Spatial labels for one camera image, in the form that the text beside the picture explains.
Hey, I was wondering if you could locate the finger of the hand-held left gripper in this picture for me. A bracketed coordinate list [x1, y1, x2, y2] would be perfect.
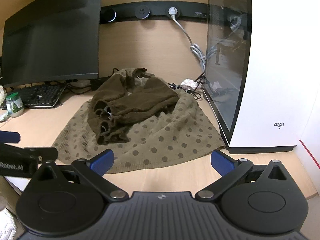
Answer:
[0, 130, 21, 144]
[0, 142, 59, 178]

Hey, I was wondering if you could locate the glass jar with green lid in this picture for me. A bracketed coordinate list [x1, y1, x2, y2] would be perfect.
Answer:
[5, 92, 25, 118]

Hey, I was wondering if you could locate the white box with red edge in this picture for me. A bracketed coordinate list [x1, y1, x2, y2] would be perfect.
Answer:
[299, 97, 320, 171]

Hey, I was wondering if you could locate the white computer case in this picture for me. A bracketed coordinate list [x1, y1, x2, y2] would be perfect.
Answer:
[201, 0, 320, 155]

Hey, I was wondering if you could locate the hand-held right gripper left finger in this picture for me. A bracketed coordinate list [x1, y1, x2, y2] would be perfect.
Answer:
[30, 149, 128, 201]

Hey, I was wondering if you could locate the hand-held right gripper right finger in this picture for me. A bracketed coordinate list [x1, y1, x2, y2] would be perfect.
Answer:
[195, 149, 293, 201]

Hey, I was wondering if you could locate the black socket rail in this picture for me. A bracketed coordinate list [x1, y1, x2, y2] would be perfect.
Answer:
[99, 1, 209, 25]

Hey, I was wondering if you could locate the white power cable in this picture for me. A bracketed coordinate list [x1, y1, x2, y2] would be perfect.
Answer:
[168, 6, 213, 69]

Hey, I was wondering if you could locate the black computer monitor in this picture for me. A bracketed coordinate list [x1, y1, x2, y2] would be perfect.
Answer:
[1, 0, 105, 88]

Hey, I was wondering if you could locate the crumpled white tissue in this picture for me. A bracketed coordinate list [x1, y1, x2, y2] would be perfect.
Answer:
[180, 79, 198, 90]

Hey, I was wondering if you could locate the black cable bundle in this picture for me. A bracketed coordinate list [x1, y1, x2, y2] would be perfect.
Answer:
[167, 70, 208, 101]

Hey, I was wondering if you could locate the white quilted cloth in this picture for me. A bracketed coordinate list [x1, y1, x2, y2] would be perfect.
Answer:
[0, 195, 18, 240]

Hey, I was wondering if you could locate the black keyboard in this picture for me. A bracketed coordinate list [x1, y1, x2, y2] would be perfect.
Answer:
[0, 83, 67, 109]

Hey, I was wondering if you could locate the olive dotted garment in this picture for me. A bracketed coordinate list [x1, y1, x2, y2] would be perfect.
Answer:
[52, 67, 227, 174]

